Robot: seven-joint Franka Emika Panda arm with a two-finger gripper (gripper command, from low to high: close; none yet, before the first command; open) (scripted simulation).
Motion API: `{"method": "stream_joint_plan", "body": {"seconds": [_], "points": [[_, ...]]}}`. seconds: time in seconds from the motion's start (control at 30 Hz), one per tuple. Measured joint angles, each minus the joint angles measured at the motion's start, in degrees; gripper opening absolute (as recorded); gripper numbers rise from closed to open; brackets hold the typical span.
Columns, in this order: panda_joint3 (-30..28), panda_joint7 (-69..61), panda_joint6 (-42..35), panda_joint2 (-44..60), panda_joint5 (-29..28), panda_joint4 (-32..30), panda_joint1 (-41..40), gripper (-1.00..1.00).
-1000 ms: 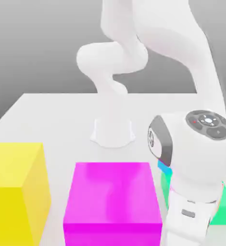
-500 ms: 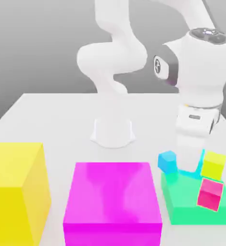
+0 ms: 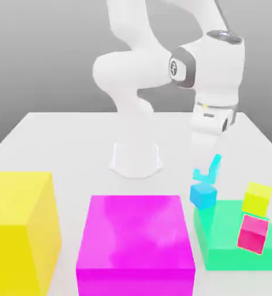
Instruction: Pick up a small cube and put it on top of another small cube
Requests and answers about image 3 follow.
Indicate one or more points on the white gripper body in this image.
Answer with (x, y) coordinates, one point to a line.
(204, 145)

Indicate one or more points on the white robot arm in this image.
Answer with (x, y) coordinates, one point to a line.
(131, 69)

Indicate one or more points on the small blue cube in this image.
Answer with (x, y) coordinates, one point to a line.
(203, 196)

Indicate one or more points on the small yellow-green cube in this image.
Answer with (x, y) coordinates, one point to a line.
(256, 200)

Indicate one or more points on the small pink cube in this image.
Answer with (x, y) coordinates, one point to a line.
(251, 235)

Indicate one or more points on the large green box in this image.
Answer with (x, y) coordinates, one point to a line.
(224, 238)

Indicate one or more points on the large magenta box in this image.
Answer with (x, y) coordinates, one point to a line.
(136, 235)

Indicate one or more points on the large yellow box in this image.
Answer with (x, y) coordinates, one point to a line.
(15, 231)

